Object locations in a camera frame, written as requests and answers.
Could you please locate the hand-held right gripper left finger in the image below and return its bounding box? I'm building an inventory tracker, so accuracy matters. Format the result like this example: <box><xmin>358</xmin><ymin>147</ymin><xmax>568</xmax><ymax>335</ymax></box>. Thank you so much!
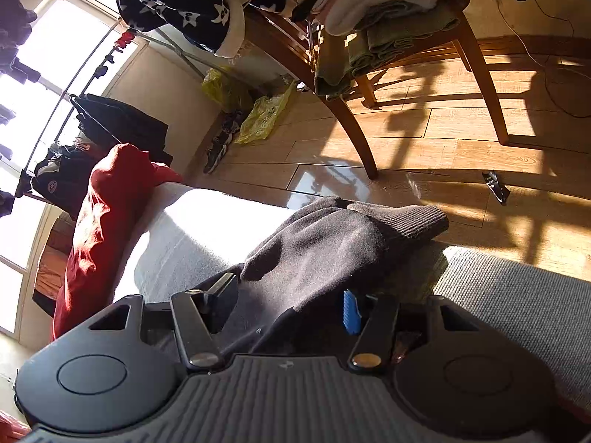
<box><xmin>88</xmin><ymin>272</ymin><xmax>238</xmax><ymax>374</ymax></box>

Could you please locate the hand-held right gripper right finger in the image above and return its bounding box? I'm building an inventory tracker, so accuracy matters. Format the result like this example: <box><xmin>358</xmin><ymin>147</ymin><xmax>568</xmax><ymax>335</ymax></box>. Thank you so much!
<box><xmin>342</xmin><ymin>289</ymin><xmax>481</xmax><ymax>374</ymax></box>

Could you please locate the grey sweatshirt with dark sleeves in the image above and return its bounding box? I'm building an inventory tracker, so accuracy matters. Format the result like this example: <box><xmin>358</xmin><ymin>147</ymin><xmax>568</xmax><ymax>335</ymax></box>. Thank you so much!
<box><xmin>198</xmin><ymin>196</ymin><xmax>450</xmax><ymax>360</ymax></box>

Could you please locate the metal clothes drying rack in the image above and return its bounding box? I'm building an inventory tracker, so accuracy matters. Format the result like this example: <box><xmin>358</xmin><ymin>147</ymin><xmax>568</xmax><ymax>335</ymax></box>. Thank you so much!
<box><xmin>14</xmin><ymin>23</ymin><xmax>278</xmax><ymax>199</ymax></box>

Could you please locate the pile of folded clothes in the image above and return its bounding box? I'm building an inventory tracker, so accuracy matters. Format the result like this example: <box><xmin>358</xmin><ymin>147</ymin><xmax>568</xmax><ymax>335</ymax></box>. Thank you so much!
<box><xmin>295</xmin><ymin>0</ymin><xmax>462</xmax><ymax>100</ymax></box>

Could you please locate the white bed sheet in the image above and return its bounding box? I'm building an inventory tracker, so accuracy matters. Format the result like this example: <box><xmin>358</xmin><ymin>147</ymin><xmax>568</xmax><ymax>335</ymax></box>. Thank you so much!
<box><xmin>111</xmin><ymin>182</ymin><xmax>324</xmax><ymax>308</ymax></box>

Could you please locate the red quilt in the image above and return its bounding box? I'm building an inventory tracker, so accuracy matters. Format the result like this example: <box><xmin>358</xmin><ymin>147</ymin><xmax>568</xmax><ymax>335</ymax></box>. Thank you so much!
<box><xmin>52</xmin><ymin>144</ymin><xmax>185</xmax><ymax>340</ymax></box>

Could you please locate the grey sneaker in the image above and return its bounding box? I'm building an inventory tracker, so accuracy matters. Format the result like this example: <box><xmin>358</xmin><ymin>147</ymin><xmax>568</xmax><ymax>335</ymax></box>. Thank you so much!
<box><xmin>203</xmin><ymin>127</ymin><xmax>232</xmax><ymax>175</ymax></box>

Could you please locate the green plaid blanket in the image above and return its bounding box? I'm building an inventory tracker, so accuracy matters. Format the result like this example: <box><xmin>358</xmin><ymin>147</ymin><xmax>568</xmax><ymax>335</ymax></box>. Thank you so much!
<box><xmin>383</xmin><ymin>244</ymin><xmax>591</xmax><ymax>420</ymax></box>

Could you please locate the yellow plastic bag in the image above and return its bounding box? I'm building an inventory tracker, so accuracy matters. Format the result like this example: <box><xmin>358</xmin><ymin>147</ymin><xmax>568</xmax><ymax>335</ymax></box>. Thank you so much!
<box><xmin>202</xmin><ymin>68</ymin><xmax>242</xmax><ymax>112</ymax></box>
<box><xmin>235</xmin><ymin>80</ymin><xmax>296</xmax><ymax>145</ymax></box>

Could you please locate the black wrapper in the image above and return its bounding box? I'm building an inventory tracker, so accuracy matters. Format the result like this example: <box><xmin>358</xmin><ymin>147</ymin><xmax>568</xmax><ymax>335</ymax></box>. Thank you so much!
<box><xmin>481</xmin><ymin>171</ymin><xmax>511</xmax><ymax>206</ymax></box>

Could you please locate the black jacket with round patch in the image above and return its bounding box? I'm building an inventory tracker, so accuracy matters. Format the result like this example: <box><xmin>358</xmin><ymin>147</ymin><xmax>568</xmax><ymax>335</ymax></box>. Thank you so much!
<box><xmin>31</xmin><ymin>145</ymin><xmax>100</xmax><ymax>220</ymax></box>

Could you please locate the wooden chair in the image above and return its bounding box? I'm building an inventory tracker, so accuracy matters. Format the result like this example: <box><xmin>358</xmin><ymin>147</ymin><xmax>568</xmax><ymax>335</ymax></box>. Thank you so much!
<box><xmin>240</xmin><ymin>0</ymin><xmax>511</xmax><ymax>181</ymax></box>

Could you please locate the navy star print garment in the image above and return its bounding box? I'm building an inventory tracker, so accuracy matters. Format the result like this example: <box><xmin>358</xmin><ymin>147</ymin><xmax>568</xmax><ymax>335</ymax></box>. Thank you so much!
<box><xmin>114</xmin><ymin>0</ymin><xmax>298</xmax><ymax>58</ymax></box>

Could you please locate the dark hanging garment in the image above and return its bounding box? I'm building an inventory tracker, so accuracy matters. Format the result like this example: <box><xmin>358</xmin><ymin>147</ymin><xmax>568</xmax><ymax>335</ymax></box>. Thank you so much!
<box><xmin>0</xmin><ymin>0</ymin><xmax>38</xmax><ymax>85</ymax></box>

